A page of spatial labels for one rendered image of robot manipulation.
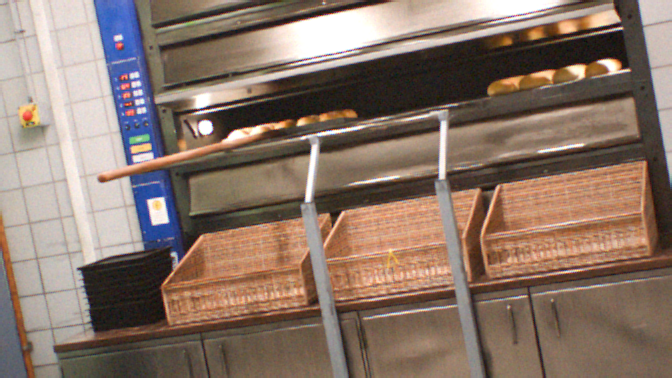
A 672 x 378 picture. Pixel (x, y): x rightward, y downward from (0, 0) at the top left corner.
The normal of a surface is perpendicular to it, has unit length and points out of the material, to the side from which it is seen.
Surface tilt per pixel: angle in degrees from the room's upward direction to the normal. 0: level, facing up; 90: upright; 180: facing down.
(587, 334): 90
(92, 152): 90
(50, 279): 90
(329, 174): 70
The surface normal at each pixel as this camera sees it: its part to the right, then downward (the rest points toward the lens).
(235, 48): -0.33, -0.22
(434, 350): -0.31, 0.13
